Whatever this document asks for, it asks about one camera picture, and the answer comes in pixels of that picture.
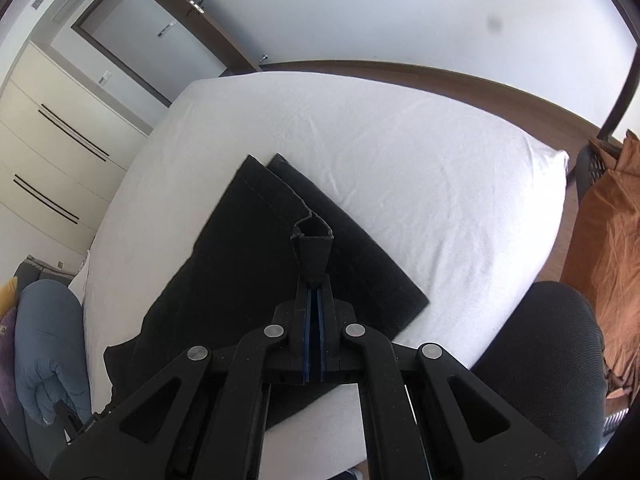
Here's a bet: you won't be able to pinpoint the cream wardrobe with black handles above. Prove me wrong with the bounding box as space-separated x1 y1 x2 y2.
0 40 153 266

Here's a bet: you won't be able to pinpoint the rolled blue duvet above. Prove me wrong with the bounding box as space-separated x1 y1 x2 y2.
14 280 94 426

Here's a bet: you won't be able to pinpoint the black curved bar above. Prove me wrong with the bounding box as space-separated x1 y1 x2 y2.
600 45 640 141

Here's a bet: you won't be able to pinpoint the brown wooden door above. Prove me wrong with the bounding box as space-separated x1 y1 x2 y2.
122 0 262 73

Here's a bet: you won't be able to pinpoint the yellow pillow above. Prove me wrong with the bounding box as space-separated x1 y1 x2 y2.
0 280 20 312

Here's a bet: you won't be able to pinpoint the black pants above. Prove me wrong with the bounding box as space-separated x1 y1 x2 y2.
103 154 431 431

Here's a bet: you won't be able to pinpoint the purple pillow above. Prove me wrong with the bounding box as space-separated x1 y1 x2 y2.
0 310 22 416

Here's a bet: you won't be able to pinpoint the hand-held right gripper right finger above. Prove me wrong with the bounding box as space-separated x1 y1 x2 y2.
316 274 587 480

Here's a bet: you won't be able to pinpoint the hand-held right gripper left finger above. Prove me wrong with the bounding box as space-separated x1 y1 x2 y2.
47 276 317 480

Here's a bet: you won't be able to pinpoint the bed with white sheet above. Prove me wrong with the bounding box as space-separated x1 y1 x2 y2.
67 71 571 480

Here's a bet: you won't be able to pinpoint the orange cloth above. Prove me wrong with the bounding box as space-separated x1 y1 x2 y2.
560 130 640 401

